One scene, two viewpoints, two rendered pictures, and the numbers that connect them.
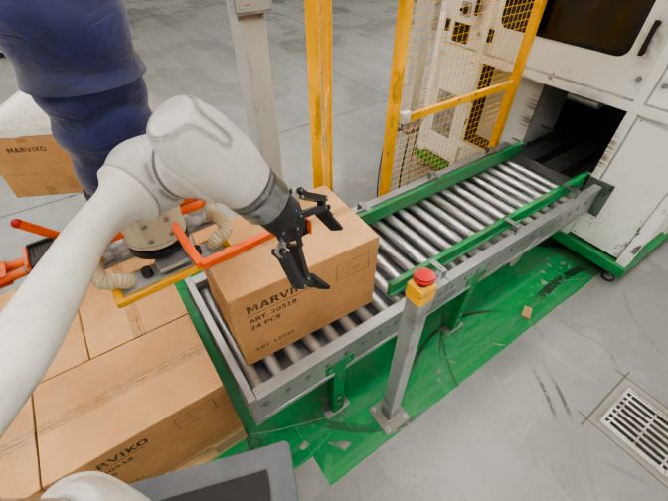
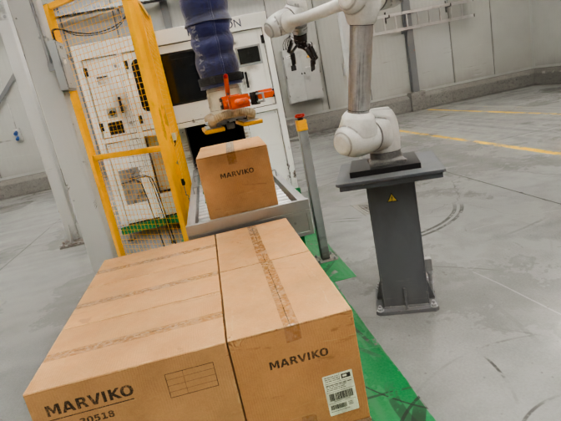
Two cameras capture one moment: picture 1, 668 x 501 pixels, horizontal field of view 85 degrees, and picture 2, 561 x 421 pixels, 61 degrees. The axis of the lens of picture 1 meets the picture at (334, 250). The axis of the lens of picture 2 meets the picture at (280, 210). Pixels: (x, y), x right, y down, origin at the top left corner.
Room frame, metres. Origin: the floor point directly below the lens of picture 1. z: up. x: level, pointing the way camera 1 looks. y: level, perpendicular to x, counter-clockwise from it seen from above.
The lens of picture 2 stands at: (-0.52, 2.65, 1.25)
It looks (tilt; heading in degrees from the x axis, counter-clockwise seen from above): 15 degrees down; 298
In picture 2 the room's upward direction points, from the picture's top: 11 degrees counter-clockwise
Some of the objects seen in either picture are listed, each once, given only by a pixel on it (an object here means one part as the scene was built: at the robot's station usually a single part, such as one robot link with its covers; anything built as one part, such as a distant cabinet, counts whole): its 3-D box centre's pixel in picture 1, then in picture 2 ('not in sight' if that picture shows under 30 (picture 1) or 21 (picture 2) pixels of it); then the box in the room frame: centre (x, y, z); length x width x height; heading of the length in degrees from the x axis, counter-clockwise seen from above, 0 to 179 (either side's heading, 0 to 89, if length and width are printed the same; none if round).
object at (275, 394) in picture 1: (467, 275); (275, 183); (1.23, -0.67, 0.50); 2.31 x 0.05 x 0.19; 124
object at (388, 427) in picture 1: (389, 412); (325, 256); (0.75, -0.28, 0.01); 0.15 x 0.15 x 0.03; 34
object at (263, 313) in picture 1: (288, 269); (237, 177); (1.04, 0.19, 0.75); 0.60 x 0.40 x 0.40; 122
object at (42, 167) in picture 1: (56, 138); not in sight; (2.04, 1.67, 0.82); 0.60 x 0.40 x 0.40; 9
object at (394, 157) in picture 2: not in sight; (385, 155); (0.07, 0.29, 0.80); 0.22 x 0.18 x 0.06; 109
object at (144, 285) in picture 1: (173, 263); (247, 119); (0.72, 0.46, 1.11); 0.34 x 0.10 x 0.05; 127
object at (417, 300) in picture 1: (402, 363); (313, 191); (0.75, -0.28, 0.50); 0.07 x 0.07 x 1.00; 34
